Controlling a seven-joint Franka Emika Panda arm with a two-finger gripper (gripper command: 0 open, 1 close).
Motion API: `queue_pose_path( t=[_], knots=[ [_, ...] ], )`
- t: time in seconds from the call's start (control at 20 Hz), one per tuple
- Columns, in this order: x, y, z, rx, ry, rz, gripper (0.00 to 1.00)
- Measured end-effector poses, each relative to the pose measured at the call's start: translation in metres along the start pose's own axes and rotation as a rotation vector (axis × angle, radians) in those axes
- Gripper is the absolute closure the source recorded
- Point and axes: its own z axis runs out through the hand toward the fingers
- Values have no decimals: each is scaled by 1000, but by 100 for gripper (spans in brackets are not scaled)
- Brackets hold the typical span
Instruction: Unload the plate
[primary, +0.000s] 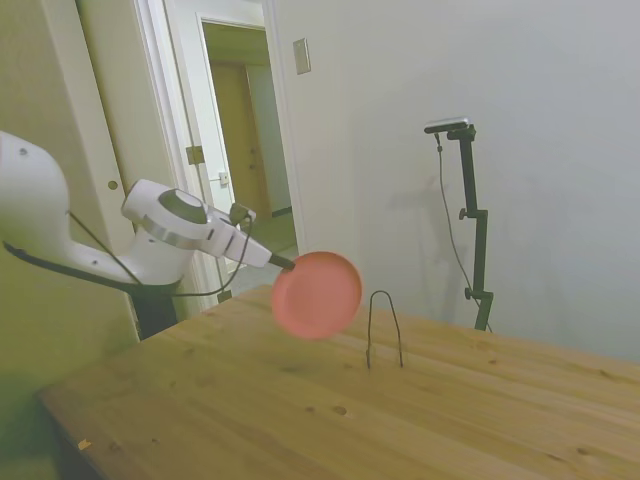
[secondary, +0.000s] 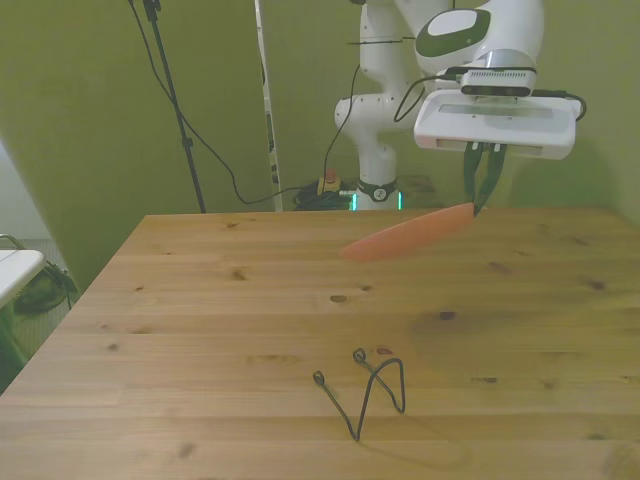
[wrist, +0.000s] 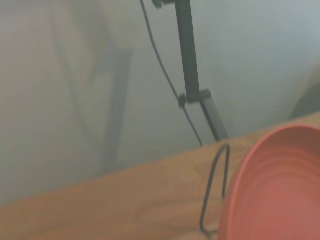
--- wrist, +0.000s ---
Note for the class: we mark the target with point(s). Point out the black camera stand pole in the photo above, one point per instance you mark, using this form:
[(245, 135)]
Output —
[(190, 62)]

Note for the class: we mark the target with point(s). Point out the red plastic bowl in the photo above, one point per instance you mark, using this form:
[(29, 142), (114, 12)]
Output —
[(277, 190)]

